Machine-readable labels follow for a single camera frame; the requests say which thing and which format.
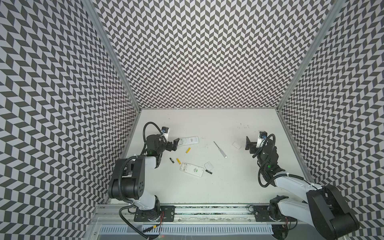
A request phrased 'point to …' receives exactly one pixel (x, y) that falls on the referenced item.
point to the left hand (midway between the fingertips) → (172, 136)
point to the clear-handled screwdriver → (221, 151)
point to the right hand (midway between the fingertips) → (254, 139)
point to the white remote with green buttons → (188, 168)
